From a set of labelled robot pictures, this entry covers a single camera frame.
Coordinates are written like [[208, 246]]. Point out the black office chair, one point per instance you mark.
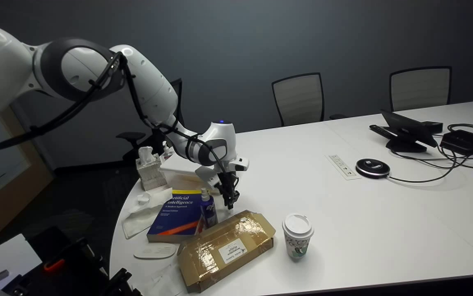
[[131, 137]]

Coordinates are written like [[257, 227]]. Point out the black power adapter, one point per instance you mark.
[[466, 142]]

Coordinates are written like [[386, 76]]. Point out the white flat sheet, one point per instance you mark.
[[3, 262]]

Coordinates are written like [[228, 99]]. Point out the blue spray bottle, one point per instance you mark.
[[208, 211]]

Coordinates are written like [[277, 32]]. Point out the brown cardboard box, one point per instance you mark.
[[225, 249]]

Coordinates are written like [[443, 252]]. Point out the mesh back chair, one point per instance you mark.
[[297, 99], [418, 88]]

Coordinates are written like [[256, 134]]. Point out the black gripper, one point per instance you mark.
[[226, 180]]

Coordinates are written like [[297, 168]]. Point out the black conference device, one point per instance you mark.
[[405, 132]]

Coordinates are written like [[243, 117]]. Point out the white remote control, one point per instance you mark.
[[341, 167]]

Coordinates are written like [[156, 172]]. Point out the patterned tissue box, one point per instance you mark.
[[149, 168]]

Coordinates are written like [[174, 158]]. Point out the round black speaker puck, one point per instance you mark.
[[371, 168]]

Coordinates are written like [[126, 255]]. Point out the white plastic container box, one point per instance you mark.
[[184, 178]]

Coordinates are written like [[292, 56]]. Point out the blue book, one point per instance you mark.
[[174, 221]]

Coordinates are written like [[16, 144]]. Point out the lidded paper coffee cup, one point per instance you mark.
[[297, 237]]

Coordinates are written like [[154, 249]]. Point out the wooden framed panel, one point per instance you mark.
[[0, 175]]

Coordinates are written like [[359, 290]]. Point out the white round cap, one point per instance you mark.
[[143, 198]]

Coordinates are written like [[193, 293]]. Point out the white crumpled napkin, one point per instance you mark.
[[136, 216]]

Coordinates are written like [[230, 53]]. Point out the white oval flat pad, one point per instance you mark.
[[154, 254]]

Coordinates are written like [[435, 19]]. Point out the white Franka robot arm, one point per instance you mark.
[[147, 93]]

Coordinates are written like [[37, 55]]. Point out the black mounting platform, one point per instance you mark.
[[72, 264]]

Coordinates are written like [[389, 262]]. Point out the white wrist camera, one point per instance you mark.
[[239, 163]]

